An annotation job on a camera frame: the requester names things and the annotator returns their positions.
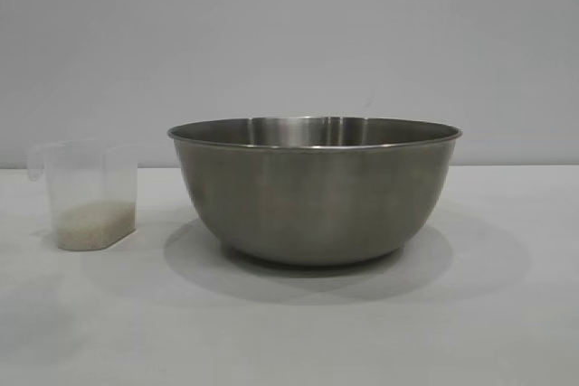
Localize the white rice grains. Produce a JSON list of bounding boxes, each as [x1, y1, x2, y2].
[[55, 201, 137, 251]]

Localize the clear plastic measuring cup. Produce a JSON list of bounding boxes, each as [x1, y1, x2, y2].
[[26, 138, 138, 252]]

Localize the stainless steel mixing bowl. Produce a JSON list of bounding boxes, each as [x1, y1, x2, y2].
[[166, 115, 463, 268]]

